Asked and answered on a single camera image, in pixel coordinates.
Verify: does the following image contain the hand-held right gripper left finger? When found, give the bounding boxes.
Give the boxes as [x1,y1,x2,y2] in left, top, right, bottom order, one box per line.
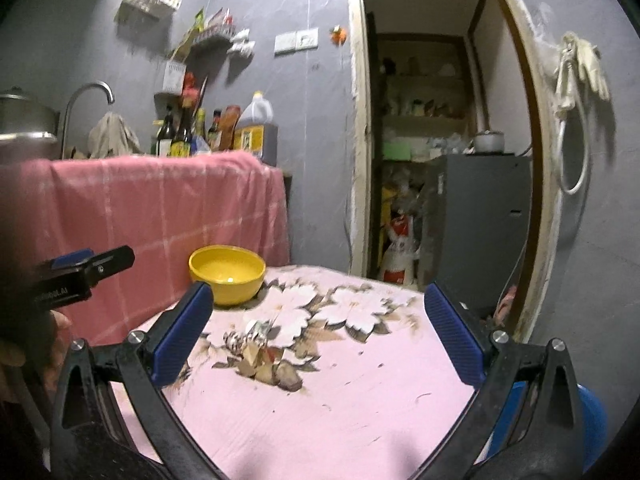
[51,281,226,480]

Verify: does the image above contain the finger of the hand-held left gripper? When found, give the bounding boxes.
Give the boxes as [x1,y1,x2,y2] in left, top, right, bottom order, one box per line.
[82,245,136,287]
[47,249,95,270]

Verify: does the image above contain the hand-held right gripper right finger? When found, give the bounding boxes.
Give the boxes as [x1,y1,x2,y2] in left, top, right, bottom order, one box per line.
[415,281,585,480]

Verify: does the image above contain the blue plastic bucket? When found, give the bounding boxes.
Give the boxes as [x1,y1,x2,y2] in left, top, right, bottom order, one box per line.
[487,380,610,466]

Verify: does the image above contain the person's left hand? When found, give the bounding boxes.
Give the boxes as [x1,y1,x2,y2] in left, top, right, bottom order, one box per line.
[0,310,73,403]

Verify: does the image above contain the pink object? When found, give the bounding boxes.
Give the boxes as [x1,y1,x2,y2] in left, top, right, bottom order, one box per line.
[495,285,518,326]

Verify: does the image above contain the pink plaid cloth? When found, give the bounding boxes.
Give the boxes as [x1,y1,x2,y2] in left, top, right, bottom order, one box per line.
[0,151,291,346]

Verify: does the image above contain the yellow bowl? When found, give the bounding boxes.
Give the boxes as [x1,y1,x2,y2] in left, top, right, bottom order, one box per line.
[188,245,267,307]

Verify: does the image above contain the red and white bag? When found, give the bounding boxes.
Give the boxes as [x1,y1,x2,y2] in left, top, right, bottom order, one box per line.
[382,212,420,285]

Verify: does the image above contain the silver cooktop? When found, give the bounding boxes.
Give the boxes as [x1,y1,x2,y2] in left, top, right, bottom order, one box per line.
[0,131,61,161]

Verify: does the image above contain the beige rag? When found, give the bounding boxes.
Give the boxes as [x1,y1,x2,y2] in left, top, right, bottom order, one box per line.
[89,111,143,158]

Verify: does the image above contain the pink floral blanket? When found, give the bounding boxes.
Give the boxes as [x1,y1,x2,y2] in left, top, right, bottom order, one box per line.
[107,264,493,480]

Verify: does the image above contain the yellow bag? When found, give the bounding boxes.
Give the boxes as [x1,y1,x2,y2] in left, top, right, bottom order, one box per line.
[382,187,401,226]

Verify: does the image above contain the metal cooking pot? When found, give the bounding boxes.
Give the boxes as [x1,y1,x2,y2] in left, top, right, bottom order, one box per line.
[0,87,61,136]

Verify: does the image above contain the dark sauce bottle red cap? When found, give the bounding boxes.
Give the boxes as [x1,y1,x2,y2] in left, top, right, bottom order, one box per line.
[207,110,223,151]

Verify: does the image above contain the metal faucet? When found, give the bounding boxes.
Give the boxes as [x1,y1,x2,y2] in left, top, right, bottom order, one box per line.
[61,81,115,158]

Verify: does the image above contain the orange sauce pouch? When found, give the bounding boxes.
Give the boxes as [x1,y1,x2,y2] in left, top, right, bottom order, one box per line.
[218,105,242,151]

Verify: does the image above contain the white utensil holder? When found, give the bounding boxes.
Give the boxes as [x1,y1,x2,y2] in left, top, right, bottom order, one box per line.
[155,57,187,98]

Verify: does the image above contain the large cooking oil jug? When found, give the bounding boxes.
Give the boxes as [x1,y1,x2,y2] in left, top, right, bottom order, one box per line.
[233,91,278,166]

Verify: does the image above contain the small metal pot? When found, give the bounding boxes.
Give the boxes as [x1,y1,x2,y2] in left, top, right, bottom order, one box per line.
[472,130,505,155]

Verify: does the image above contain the white hanging rag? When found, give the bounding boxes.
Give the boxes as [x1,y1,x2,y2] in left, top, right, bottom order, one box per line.
[227,29,256,58]

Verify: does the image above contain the wooden storage shelf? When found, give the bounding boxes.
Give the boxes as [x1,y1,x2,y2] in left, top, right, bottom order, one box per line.
[372,32,481,161]

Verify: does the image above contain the cream rubber gloves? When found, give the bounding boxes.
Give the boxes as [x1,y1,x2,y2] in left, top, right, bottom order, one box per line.
[562,31,612,102]

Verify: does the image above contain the wooden door frame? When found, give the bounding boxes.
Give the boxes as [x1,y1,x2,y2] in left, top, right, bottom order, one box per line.
[345,0,561,346]

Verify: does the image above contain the wall shelf with packets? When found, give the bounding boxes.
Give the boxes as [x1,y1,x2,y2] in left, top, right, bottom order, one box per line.
[187,7,236,56]

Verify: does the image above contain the white wall basket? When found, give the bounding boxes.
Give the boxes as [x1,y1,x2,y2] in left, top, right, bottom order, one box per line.
[116,0,181,23]

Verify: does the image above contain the white shower hose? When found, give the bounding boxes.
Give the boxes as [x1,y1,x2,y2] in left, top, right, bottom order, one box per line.
[554,40,591,196]

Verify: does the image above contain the white wall outlet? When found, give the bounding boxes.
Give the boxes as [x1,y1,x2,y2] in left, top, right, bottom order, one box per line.
[274,27,319,55]

